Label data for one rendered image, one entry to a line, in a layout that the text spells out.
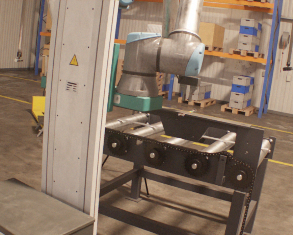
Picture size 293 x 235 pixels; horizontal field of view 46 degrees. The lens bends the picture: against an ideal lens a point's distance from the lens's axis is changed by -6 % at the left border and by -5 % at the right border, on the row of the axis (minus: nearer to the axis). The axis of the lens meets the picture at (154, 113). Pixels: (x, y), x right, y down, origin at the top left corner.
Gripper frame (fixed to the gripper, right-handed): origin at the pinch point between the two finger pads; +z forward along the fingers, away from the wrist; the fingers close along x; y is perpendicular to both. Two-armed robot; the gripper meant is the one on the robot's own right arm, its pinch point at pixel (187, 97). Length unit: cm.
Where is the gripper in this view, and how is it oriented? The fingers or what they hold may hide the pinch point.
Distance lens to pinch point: 224.6
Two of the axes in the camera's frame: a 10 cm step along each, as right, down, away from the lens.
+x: 8.9, 1.9, -4.1
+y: -4.4, 1.2, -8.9
